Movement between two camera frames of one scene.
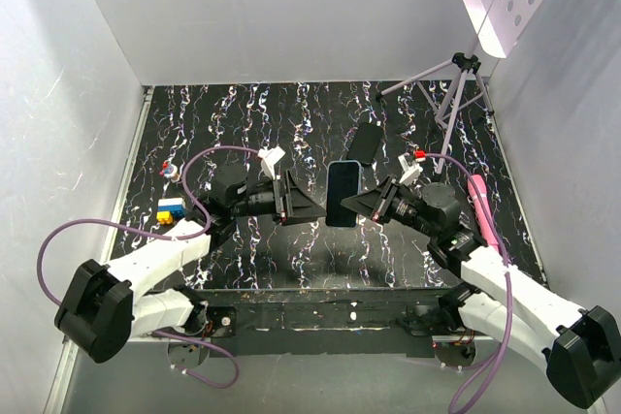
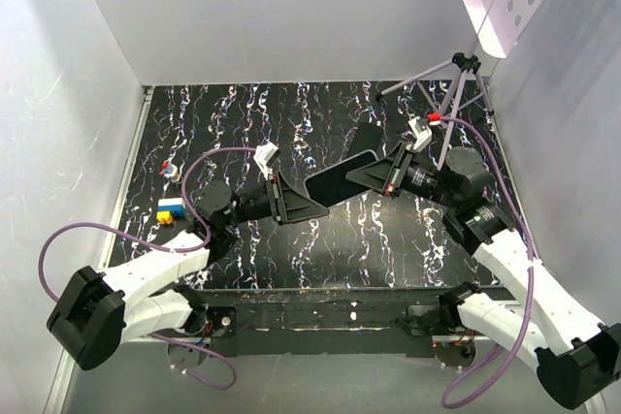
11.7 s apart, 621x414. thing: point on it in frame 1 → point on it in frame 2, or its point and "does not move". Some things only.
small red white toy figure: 170,171 does not move
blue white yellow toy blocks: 170,209 does not move
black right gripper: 375,204 → 379,175
